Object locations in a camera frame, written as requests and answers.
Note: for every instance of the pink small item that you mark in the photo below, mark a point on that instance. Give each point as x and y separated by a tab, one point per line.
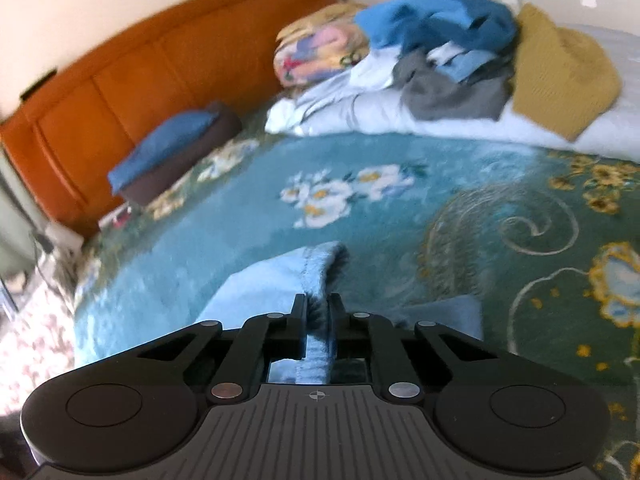
121	217

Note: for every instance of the white bedside box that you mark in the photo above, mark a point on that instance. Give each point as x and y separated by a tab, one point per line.
65	239

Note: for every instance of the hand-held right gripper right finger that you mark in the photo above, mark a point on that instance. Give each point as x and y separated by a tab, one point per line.
347	332

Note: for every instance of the mustard yellow garment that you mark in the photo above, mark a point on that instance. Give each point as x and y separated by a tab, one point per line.
555	75

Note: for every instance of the light blue shirt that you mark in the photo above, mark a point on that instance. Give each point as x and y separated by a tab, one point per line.
465	65

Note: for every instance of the folded floral quilt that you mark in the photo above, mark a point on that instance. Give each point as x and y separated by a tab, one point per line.
310	57

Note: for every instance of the light blue duvet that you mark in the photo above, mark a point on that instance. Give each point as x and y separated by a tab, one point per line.
350	115

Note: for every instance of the light blue fleece pants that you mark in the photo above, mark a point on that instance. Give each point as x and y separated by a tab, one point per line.
270	285

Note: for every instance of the teal floral bed blanket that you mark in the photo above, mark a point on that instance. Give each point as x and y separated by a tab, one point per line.
400	210

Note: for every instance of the white flat item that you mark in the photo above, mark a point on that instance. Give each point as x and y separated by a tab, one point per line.
106	221

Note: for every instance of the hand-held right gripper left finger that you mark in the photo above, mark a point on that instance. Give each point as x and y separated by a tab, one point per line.
287	332

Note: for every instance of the blue sweater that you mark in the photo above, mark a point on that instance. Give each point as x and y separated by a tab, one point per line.
425	20

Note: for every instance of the orange wooden bed headboard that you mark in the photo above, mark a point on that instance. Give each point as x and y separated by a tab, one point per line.
125	85

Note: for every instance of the grey garment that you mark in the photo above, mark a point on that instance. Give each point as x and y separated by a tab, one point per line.
450	95

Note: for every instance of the blue pillow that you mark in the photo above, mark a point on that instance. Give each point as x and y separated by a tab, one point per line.
160	150

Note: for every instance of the brown pillow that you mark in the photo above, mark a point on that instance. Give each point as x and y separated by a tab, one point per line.
222	127

